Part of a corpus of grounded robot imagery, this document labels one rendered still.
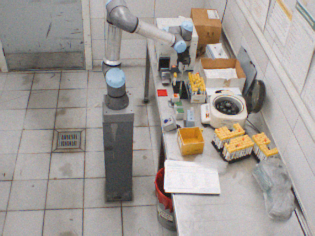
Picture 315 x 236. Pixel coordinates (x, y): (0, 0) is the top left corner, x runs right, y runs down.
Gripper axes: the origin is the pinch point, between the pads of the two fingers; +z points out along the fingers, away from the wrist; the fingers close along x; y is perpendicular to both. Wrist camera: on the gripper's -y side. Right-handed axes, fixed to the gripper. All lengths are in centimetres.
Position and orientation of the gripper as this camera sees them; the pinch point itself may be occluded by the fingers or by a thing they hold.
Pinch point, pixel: (182, 70)
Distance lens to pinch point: 261.3
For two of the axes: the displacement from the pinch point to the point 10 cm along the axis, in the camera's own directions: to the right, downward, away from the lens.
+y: -1.1, -6.8, 7.3
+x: -9.9, 0.3, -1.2
